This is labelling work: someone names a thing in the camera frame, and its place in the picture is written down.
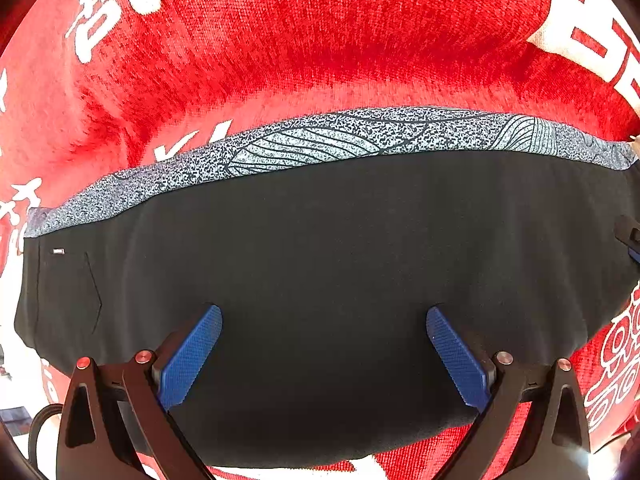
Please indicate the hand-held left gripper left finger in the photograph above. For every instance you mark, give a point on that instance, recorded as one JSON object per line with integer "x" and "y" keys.
{"x": 192, "y": 355}

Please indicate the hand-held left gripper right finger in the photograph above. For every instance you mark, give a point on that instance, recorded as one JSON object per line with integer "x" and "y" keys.
{"x": 455, "y": 355}

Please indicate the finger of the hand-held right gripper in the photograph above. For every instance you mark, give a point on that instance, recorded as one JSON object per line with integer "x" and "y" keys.
{"x": 631, "y": 240}

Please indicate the black pants with patterned waistband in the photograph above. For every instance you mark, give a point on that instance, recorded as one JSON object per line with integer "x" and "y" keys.
{"x": 325, "y": 235}

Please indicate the red printed blanket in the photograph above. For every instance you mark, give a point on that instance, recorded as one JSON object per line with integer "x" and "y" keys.
{"x": 300, "y": 35}

